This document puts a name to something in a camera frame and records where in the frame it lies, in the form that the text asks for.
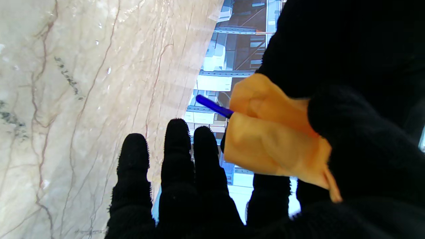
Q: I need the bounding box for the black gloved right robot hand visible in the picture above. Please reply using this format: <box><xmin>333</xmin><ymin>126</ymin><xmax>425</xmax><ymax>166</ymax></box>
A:
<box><xmin>105</xmin><ymin>87</ymin><xmax>425</xmax><ymax>239</ymax></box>

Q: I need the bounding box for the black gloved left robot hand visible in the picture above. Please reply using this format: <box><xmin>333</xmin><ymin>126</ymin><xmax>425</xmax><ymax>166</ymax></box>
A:
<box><xmin>255</xmin><ymin>0</ymin><xmax>425</xmax><ymax>141</ymax></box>

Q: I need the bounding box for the yellow cloth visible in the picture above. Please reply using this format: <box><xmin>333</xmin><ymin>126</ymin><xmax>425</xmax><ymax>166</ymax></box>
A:
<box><xmin>223</xmin><ymin>73</ymin><xmax>343</xmax><ymax>204</ymax></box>

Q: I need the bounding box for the blue glass rod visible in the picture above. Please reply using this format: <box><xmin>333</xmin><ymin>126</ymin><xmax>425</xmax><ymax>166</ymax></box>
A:
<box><xmin>196</xmin><ymin>94</ymin><xmax>234</xmax><ymax>119</ymax></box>

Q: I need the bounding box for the warehouse print backdrop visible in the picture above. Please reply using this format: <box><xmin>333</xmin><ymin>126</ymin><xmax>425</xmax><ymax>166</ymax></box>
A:
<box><xmin>151</xmin><ymin>0</ymin><xmax>302</xmax><ymax>226</ymax></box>

